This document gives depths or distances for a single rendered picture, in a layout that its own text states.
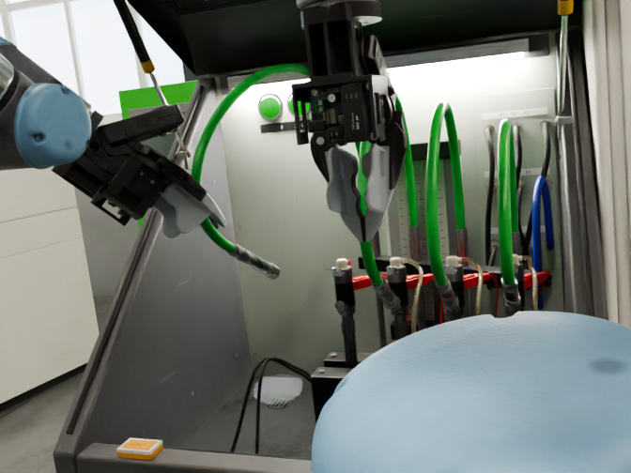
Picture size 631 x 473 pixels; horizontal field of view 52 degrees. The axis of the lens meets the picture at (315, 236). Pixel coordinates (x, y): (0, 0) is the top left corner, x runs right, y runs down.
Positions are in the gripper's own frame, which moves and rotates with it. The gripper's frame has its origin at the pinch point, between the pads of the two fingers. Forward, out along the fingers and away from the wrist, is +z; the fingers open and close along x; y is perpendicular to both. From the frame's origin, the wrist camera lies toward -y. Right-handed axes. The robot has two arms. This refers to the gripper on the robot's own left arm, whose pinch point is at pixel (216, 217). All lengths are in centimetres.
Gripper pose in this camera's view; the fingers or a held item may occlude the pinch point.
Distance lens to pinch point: 87.1
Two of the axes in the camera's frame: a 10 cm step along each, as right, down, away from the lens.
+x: 5.5, -1.3, -8.3
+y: -4.2, 8.1, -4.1
